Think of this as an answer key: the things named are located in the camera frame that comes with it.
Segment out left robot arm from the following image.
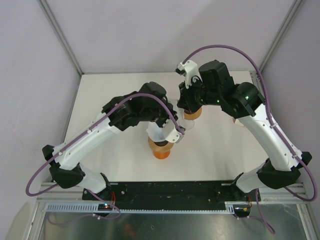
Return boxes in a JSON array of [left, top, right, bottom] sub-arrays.
[[42, 81, 184, 200]]

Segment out single white paper filter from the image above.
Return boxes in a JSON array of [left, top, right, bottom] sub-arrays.
[[146, 122, 166, 143]]

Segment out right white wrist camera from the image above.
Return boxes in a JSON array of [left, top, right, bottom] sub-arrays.
[[175, 60, 201, 89]]

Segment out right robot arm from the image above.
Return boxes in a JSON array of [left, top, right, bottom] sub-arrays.
[[175, 60, 312, 201]]

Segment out clear glass carafe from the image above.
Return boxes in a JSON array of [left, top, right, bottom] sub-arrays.
[[183, 120, 195, 131]]

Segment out white paper coffee filters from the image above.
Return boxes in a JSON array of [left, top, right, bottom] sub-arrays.
[[232, 118, 244, 127]]

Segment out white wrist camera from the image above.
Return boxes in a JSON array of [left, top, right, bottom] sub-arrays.
[[175, 60, 201, 89], [163, 121, 186, 144]]

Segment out aluminium frame rail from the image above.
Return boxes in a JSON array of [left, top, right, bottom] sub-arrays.
[[259, 183, 308, 205]]

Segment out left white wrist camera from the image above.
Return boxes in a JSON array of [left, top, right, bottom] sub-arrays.
[[163, 121, 186, 144]]

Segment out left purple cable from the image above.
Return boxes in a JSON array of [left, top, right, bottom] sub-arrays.
[[25, 92, 186, 223]]

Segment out orange glass carafe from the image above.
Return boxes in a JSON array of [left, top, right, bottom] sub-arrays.
[[152, 150, 171, 160]]

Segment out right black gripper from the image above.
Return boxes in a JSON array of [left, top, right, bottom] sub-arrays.
[[177, 75, 222, 114]]

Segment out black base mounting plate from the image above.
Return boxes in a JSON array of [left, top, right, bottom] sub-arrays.
[[98, 180, 261, 207]]

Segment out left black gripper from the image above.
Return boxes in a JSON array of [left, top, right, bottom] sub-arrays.
[[141, 98, 179, 131]]

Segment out white slotted cable duct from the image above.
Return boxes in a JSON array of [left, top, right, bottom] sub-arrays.
[[45, 202, 235, 214]]

